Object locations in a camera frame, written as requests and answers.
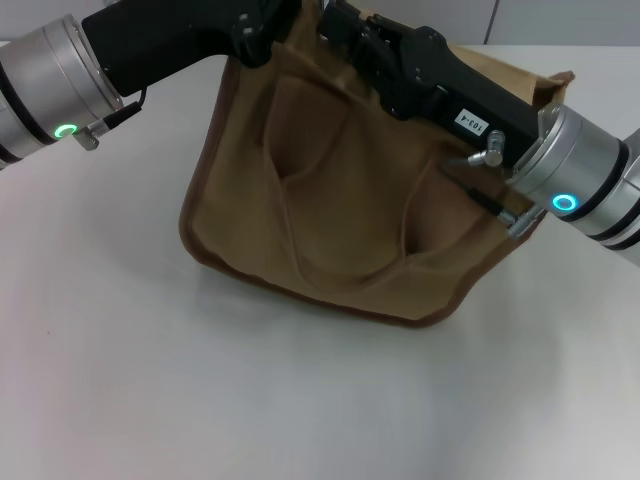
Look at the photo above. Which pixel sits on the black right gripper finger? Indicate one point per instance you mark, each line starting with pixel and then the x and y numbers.
pixel 350 17
pixel 350 40

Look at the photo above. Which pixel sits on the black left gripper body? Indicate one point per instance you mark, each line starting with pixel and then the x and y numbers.
pixel 170 35

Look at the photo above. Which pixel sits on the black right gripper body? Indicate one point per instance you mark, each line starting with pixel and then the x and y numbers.
pixel 450 85

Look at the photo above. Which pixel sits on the khaki canvas food bag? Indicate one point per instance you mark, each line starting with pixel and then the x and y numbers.
pixel 350 200

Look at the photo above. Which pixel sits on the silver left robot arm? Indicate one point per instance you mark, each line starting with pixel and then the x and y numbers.
pixel 50 95

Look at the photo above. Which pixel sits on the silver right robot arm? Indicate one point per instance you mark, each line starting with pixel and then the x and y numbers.
pixel 580 165

